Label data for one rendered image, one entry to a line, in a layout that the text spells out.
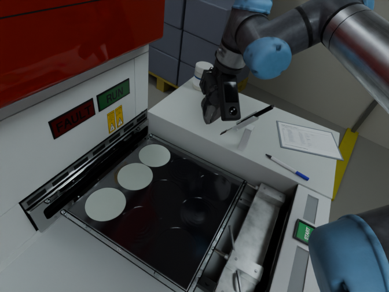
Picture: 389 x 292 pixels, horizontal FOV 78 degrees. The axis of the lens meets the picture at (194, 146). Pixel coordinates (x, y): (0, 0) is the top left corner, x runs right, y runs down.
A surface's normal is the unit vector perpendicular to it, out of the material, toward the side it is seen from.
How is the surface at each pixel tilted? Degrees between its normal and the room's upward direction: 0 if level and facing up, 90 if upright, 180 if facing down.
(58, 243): 0
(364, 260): 37
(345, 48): 100
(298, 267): 0
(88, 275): 0
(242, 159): 90
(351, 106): 90
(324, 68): 90
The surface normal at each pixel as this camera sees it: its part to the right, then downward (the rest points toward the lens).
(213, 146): -0.47, 0.55
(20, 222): 0.87, 0.42
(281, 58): 0.18, 0.80
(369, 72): -0.99, 0.13
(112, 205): 0.15, -0.72
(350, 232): -0.47, -0.87
